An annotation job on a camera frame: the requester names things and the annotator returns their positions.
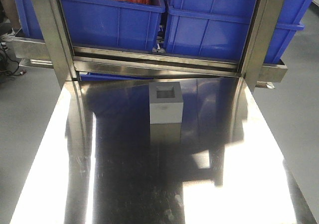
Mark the stainless steel shelf frame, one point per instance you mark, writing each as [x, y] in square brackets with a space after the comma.
[57, 52]

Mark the gray square hollow base block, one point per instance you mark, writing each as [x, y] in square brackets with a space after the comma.
[166, 102]

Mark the blue bin with red contents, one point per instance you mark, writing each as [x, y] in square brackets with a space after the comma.
[107, 23]

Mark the blue plastic bin right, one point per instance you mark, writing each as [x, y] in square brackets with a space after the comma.
[218, 28]

